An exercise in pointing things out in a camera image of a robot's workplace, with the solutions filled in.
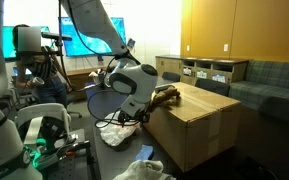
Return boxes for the green plaid sofa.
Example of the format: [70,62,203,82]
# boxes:
[229,60,289,121]

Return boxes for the black rectangular case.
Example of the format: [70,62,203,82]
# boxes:
[155,84,175,94]

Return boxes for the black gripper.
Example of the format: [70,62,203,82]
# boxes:
[118,108,150,124]

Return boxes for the wooden low cabinet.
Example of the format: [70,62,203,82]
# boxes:
[156,55,248,85]

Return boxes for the black camera on stand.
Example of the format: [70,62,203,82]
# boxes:
[15,31,73,58]

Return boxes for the blue sponge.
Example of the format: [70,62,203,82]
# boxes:
[135,145,154,160]

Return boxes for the seated person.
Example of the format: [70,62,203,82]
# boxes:
[12,23,68,108]

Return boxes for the white plastic bag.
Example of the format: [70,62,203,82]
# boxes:
[96,111,139,146]

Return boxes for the large cardboard box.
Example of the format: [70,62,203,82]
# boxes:
[144,82,241,172]

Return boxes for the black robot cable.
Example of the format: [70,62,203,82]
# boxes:
[57,0,142,129]

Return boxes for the black office chair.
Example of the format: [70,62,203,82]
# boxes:
[195,78,230,96]

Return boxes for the brown moose plushie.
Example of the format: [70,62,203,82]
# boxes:
[148,87,180,112]

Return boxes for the wall monitor screen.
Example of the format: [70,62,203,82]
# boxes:
[59,16,128,58]

